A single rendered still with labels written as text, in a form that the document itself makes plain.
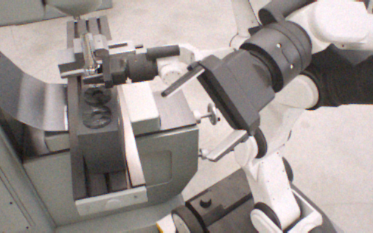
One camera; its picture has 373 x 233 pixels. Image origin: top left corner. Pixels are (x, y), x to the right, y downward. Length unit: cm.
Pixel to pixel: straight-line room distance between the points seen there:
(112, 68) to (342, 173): 188
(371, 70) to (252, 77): 37
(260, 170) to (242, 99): 79
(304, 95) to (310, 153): 172
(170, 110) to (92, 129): 67
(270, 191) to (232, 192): 29
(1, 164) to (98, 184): 52
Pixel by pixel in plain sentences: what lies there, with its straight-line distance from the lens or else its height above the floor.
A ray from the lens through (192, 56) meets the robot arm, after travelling 108.
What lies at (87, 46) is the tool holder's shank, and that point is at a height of 134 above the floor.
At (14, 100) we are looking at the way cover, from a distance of 143.
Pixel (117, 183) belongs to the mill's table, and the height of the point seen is 96.
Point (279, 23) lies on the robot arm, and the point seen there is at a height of 161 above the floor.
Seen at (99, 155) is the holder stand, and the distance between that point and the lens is 106.
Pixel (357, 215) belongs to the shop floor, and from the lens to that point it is 235.
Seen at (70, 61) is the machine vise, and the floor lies 103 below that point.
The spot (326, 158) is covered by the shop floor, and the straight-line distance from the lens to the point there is 256.
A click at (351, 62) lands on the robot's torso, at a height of 145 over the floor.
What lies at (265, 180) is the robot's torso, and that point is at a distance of 123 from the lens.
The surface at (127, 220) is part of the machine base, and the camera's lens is 190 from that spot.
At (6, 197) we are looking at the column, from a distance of 164.
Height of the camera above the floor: 183
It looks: 43 degrees down
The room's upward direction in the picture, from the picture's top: straight up
